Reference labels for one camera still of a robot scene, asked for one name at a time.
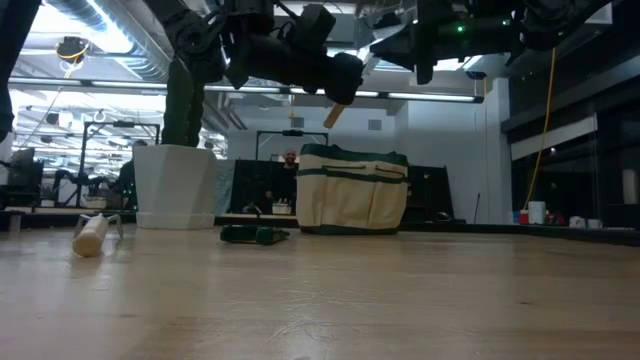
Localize green cactus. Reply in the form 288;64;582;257
161;57;206;148

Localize long fluorescent light tube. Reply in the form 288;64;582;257
7;76;485;105

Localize yellow cable reel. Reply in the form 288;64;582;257
54;35;91;65

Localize black pruning shears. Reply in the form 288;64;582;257
219;223;291;247

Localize person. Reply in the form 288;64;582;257
117;139;149;210
267;148;301;215

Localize silver ventilation duct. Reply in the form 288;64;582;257
47;0;174;84

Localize black aluminium table frame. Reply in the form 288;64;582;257
0;209;640;247

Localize black partition panel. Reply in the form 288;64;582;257
228;158;301;216
405;164;456;224

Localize grey fabric panel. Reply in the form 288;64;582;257
214;159;236;216

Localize white hexagonal plant pot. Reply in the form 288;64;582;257
132;144;219;231

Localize beige green gardening bag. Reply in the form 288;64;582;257
295;143;410;236

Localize wooden handled hand rake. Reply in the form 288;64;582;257
72;212;124;259

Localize white paper roll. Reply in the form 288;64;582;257
528;200;547;225

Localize wooden handled metal trowel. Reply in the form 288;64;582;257
322;49;384;130

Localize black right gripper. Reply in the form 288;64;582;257
369;0;526;85

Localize black metal gantry frame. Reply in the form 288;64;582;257
74;120;162;209
255;129;330;162

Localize yellow cable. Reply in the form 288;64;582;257
522;47;558;211

